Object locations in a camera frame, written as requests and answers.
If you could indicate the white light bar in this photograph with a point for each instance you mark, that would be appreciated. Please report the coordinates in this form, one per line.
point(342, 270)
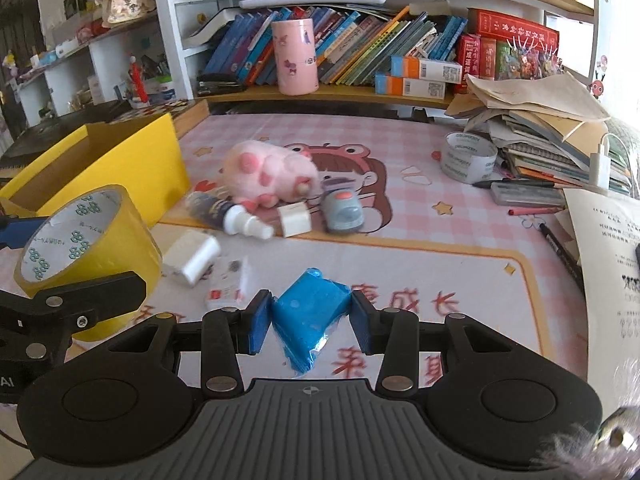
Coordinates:
point(310, 1)

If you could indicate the grey toy car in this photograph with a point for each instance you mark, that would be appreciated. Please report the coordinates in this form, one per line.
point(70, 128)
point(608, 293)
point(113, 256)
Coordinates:
point(340, 207)

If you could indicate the dark spray bottle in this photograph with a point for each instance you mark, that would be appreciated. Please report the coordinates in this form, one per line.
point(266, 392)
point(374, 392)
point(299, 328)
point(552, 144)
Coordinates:
point(215, 210)

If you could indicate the pink plush toy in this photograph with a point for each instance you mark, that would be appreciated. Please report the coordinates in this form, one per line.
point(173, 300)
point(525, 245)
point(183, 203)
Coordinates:
point(265, 170)

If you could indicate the white side shelf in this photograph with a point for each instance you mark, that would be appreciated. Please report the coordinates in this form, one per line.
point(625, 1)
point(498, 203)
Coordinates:
point(110, 50)

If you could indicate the pile of papers and books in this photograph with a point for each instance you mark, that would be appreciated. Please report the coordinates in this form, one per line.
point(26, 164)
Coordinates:
point(540, 125)

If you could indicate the white charger cube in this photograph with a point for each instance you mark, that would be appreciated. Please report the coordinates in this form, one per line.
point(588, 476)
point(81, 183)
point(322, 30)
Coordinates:
point(294, 219)

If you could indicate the red pen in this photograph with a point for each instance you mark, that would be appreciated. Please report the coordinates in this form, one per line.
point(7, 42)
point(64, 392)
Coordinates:
point(535, 209)

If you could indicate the grey fluffy pompom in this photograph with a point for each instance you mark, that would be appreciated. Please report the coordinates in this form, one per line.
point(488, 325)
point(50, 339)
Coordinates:
point(620, 435)

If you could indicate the grey tape roll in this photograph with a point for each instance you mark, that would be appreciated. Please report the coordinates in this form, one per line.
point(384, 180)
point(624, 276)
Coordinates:
point(450, 165)

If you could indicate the white card pack red label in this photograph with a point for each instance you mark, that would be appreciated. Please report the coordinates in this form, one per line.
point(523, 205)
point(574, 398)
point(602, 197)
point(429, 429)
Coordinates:
point(227, 285)

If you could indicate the row of leaning books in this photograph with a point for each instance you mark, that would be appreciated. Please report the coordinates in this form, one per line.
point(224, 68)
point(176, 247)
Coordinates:
point(350, 45)

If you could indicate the white rectangular box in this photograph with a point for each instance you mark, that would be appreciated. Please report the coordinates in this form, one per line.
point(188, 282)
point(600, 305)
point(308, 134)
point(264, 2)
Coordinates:
point(192, 257)

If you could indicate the black stapler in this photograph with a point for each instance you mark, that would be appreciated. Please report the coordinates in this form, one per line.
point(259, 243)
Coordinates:
point(217, 85)

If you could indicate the yellow cardboard box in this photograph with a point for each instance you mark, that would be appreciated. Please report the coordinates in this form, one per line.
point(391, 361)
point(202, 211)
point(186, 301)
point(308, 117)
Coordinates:
point(125, 160)

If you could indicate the red cartoon wall sticker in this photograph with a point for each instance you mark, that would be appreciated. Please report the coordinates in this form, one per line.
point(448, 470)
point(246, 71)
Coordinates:
point(597, 88)

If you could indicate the white thick book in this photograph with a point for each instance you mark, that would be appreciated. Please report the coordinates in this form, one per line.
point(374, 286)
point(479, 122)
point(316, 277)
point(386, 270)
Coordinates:
point(215, 25)

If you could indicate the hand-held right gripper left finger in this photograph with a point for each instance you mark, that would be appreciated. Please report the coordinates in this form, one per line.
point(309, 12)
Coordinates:
point(260, 322)

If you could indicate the red flat book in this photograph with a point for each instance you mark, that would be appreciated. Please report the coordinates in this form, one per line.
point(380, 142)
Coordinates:
point(510, 27)

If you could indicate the white printed paper sheet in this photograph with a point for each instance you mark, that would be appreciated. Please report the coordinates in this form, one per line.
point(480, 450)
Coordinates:
point(600, 270)

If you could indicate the black marker pen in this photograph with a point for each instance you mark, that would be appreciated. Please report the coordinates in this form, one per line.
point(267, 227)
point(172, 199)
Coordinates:
point(487, 183)

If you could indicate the grey pencil case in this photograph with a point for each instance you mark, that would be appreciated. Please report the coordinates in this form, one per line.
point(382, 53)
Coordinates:
point(525, 194)

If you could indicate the red thick dictionary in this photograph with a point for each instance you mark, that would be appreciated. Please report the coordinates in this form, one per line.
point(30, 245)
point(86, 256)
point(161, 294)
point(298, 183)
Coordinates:
point(467, 62)

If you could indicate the checkered board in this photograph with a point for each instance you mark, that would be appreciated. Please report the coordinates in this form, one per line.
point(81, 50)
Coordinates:
point(150, 110)

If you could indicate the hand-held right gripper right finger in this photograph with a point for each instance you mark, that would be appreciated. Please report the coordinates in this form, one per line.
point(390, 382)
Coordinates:
point(362, 325)

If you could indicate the black piano keyboard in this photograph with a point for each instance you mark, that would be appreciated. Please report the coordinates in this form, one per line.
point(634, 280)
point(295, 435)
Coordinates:
point(45, 135)

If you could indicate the blue packet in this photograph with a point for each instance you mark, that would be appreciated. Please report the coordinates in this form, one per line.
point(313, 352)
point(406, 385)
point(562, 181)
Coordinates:
point(305, 320)

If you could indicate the white bookshelf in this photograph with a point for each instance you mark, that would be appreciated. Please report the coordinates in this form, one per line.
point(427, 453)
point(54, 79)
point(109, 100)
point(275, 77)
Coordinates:
point(170, 35)

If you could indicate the pink printed tumbler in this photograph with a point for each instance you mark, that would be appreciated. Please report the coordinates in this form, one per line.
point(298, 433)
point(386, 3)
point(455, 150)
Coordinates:
point(295, 55)

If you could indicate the red tassel ornament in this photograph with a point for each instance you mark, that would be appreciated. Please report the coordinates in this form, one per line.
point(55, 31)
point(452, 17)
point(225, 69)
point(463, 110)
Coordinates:
point(136, 82)

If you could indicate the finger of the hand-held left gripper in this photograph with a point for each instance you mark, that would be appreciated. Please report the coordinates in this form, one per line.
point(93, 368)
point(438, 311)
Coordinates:
point(90, 295)
point(25, 232)

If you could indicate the yellow tape roll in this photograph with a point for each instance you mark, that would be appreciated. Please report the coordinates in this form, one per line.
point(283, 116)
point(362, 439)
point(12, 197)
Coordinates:
point(115, 245)

